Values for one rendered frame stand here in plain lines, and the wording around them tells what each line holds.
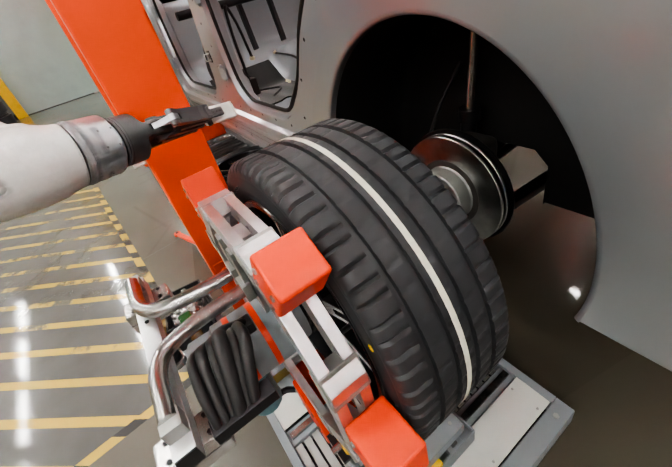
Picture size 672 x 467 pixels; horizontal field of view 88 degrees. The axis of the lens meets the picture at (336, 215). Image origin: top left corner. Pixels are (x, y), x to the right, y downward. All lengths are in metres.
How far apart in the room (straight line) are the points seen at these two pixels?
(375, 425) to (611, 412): 1.19
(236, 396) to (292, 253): 0.20
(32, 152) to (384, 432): 0.57
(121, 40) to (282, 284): 0.73
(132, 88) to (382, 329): 0.79
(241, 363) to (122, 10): 0.78
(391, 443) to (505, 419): 0.94
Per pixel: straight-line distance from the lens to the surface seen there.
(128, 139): 0.59
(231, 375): 0.51
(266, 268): 0.41
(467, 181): 0.95
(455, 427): 1.28
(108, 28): 0.98
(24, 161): 0.54
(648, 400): 1.72
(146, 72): 0.99
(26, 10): 13.52
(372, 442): 0.56
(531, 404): 1.51
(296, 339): 0.49
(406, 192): 0.52
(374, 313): 0.46
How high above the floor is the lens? 1.41
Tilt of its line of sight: 34 degrees down
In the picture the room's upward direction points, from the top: 15 degrees counter-clockwise
